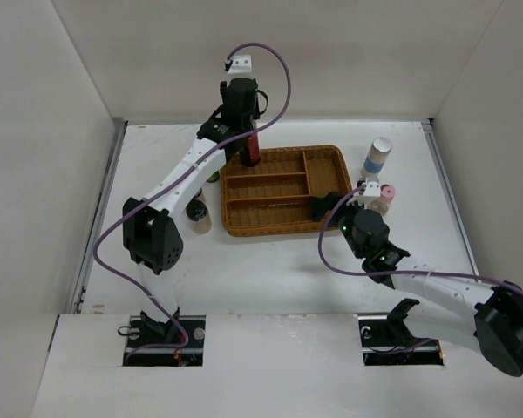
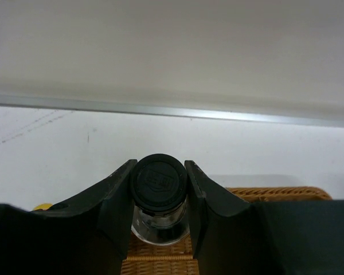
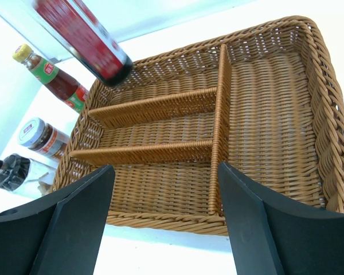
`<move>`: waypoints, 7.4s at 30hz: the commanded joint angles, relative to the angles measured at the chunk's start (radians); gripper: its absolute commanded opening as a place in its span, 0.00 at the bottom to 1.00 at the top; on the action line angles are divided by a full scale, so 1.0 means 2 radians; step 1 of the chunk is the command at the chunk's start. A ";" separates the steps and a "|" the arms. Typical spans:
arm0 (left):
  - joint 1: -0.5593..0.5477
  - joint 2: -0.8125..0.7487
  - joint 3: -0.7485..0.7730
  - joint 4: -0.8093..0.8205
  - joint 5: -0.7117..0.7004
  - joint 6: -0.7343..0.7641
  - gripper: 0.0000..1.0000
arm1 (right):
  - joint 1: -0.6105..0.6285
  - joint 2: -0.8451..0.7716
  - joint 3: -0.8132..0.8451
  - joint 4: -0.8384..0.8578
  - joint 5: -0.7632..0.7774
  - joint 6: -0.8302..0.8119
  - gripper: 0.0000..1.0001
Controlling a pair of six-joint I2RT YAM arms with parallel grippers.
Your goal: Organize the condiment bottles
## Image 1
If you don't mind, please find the dark sauce bottle black cap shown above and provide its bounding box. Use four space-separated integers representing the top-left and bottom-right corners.
240 133 261 167

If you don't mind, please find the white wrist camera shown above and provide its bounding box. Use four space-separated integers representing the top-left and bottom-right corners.
348 177 381 206
224 54 253 77

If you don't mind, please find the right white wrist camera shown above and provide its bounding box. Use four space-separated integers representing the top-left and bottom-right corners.
348 177 381 206

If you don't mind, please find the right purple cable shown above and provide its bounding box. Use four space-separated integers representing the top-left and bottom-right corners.
317 185 523 306

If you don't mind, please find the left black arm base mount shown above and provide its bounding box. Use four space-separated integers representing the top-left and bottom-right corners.
117 309 207 367

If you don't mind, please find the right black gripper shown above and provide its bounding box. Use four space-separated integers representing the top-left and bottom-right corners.
309 191 370 260

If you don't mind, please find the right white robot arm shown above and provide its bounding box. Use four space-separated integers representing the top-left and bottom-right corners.
309 188 523 377

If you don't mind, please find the black cap spice jar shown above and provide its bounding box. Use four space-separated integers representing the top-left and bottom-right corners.
186 199 212 234

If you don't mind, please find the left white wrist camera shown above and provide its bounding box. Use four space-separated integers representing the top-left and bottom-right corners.
224 54 253 77

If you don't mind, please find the white blue cylindrical shaker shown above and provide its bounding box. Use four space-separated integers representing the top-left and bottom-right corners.
360 137 392 178

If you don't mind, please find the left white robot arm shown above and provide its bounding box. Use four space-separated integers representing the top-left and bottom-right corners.
123 77 268 275

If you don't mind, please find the brown wicker divided tray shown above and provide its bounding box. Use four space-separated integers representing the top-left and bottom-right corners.
220 145 352 237

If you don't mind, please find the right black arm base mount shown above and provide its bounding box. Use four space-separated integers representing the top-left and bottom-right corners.
357 299 444 367

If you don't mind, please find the red chili sauce bottle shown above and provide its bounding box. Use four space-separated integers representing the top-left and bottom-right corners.
207 172 220 184

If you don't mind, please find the left metal table rail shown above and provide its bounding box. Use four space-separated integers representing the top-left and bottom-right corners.
64 118 128 314

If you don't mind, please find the pink cap spice jar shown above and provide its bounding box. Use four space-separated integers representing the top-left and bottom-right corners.
368 184 396 217

